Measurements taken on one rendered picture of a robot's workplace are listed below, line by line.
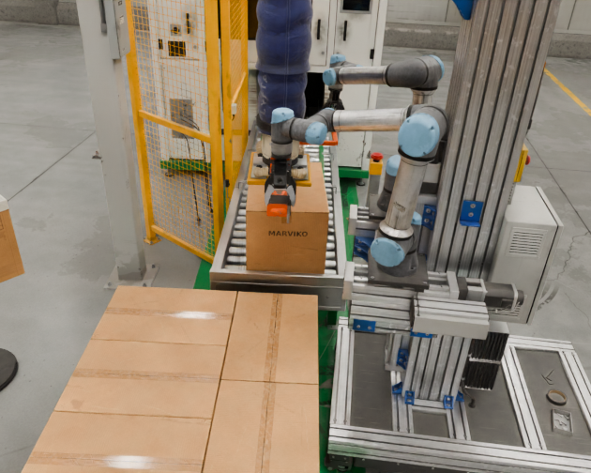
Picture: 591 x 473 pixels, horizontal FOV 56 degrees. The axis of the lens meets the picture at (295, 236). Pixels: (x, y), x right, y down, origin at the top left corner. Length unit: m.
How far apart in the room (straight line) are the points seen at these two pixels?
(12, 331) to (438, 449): 2.45
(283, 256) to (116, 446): 1.18
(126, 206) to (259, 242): 1.12
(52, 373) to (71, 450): 1.16
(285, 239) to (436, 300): 0.90
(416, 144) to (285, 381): 1.12
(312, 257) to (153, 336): 0.85
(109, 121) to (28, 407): 1.57
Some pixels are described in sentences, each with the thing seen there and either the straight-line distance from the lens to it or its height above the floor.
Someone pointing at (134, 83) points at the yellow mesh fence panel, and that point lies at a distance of 3.80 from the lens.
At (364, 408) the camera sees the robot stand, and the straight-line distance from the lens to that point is 2.70.
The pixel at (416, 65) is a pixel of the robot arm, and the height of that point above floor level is 1.67.
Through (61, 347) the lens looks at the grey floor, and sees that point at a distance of 3.45.
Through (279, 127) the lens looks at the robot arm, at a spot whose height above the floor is 1.55.
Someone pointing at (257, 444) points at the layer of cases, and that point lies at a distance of 2.11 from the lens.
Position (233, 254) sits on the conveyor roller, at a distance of 3.10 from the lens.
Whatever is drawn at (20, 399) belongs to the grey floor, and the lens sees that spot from 3.23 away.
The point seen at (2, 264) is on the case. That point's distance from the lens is 2.91.
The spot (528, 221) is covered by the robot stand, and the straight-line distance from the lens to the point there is 2.22.
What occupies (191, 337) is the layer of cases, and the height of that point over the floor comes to 0.54.
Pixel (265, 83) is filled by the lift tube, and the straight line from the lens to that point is 2.44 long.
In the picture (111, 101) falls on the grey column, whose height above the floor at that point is 1.23.
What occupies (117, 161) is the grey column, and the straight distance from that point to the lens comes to 3.44.
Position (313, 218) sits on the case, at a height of 0.92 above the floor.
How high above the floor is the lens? 2.19
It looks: 31 degrees down
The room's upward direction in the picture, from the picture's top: 3 degrees clockwise
